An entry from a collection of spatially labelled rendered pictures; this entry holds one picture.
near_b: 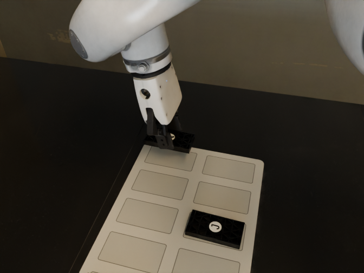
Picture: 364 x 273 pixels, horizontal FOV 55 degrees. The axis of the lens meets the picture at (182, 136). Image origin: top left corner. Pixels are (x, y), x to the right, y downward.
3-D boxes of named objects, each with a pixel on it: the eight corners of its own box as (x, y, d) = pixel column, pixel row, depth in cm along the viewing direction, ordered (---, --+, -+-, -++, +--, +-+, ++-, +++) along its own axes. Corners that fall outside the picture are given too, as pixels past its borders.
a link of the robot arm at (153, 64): (158, 61, 55) (163, 77, 57) (175, 37, 62) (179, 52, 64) (112, 63, 58) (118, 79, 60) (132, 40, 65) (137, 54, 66)
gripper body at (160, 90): (158, 74, 56) (173, 128, 63) (176, 45, 64) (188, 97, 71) (118, 76, 59) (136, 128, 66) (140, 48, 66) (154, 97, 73)
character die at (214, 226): (239, 249, 60) (240, 245, 59) (184, 234, 62) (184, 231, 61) (244, 226, 64) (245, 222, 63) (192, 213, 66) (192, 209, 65)
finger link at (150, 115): (147, 127, 60) (158, 141, 65) (156, 89, 63) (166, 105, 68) (140, 127, 60) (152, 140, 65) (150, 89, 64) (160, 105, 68)
